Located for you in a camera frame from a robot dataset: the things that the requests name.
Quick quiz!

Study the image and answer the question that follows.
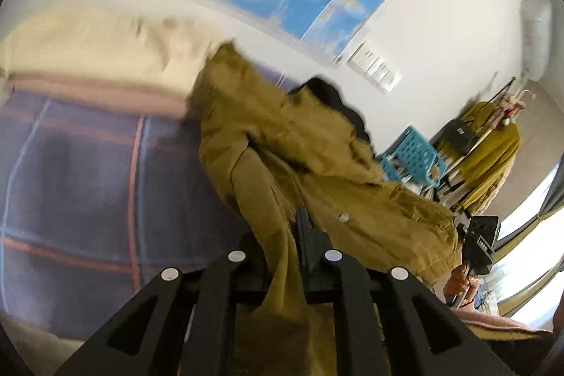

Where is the hanging yellow sweater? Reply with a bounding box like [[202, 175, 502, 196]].
[[445, 100, 523, 218]]

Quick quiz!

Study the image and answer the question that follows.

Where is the person's right forearm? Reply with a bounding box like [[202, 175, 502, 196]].
[[458, 310, 553, 341]]

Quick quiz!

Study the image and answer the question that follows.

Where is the olive green jacket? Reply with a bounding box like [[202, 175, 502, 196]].
[[187, 41, 463, 376]]

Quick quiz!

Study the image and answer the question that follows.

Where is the purple plaid bed sheet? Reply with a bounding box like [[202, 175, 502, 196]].
[[0, 70, 309, 341]]

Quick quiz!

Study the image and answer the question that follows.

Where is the cream tote bag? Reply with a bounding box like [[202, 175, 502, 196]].
[[418, 165, 463, 205]]

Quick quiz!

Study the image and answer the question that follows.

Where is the white wall socket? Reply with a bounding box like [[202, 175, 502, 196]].
[[366, 56, 388, 81], [350, 45, 375, 70]]

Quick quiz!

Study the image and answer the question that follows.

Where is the teal perforated storage rack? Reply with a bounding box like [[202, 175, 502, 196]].
[[379, 126, 450, 188]]

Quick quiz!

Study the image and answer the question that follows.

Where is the pink garment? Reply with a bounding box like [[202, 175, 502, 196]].
[[0, 72, 199, 121]]

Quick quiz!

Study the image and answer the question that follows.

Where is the grey curtain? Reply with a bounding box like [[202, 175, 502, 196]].
[[540, 171, 564, 220]]

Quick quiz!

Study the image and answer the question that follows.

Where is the black garment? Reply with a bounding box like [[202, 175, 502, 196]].
[[286, 76, 375, 152]]

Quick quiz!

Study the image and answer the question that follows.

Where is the person's right hand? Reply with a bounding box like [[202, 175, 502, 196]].
[[444, 266, 481, 308]]

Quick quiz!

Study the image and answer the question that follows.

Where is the pink plush toy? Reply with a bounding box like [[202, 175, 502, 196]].
[[500, 92, 536, 125]]

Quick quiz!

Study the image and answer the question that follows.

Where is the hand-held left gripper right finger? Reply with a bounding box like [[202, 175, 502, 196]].
[[296, 208, 516, 376]]

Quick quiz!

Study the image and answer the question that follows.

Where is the cream garment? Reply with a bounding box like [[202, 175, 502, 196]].
[[0, 1, 225, 86]]

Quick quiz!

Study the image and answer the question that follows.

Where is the black handbag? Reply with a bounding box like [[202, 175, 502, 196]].
[[441, 119, 479, 154]]

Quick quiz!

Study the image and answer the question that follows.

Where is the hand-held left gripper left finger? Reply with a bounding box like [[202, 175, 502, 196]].
[[53, 233, 271, 376]]

